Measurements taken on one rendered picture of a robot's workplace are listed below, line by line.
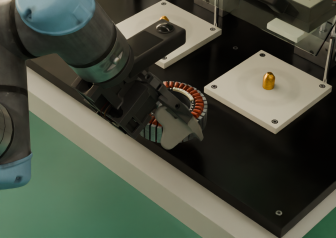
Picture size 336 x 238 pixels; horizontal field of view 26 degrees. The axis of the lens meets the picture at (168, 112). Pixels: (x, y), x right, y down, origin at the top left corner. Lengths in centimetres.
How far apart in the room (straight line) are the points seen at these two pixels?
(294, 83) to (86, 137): 35
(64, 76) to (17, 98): 42
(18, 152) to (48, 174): 136
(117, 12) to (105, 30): 57
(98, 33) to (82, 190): 132
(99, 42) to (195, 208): 32
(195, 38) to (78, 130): 28
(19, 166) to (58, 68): 47
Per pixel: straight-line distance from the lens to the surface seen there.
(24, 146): 83
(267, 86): 120
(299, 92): 120
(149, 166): 110
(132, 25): 135
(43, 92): 126
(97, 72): 87
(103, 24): 84
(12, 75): 84
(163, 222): 203
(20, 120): 83
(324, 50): 127
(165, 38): 97
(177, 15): 138
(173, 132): 100
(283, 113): 116
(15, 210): 210
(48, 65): 128
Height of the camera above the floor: 152
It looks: 40 degrees down
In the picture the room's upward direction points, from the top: straight up
